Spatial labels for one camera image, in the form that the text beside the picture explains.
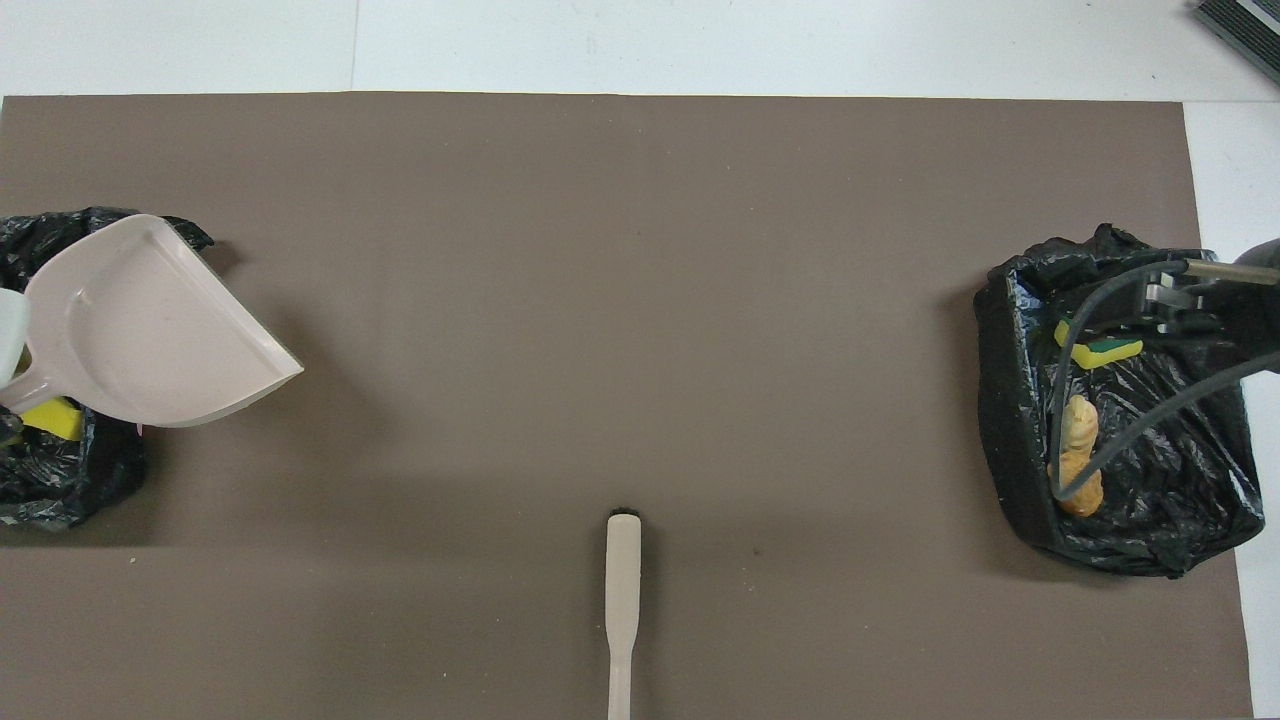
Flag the brown bread roll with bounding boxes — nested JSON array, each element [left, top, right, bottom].
[[1047, 455, 1105, 518]]

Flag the beige plastic dustpan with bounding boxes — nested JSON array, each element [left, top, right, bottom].
[[0, 213, 305, 429]]

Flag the large brown table mat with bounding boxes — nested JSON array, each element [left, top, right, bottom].
[[0, 92, 1256, 720]]

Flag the pale bread piece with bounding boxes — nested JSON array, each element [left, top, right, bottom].
[[1062, 395, 1101, 463]]

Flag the grey ribbed panel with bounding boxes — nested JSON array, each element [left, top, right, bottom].
[[1192, 0, 1280, 86]]

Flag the beige hand brush black bristles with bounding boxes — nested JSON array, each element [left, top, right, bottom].
[[606, 508, 643, 720]]

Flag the curved yellow sponge piece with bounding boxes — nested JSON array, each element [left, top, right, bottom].
[[18, 396, 87, 442]]

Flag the crumpled black trash bag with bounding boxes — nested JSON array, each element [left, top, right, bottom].
[[0, 207, 216, 531]]

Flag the black bag lined trash bin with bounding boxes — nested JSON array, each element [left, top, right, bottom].
[[975, 223, 1266, 579]]

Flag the notched yellow green sponge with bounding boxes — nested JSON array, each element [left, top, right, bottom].
[[1054, 318, 1144, 369]]

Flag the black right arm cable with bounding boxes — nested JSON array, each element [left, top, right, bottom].
[[1045, 255, 1280, 503]]

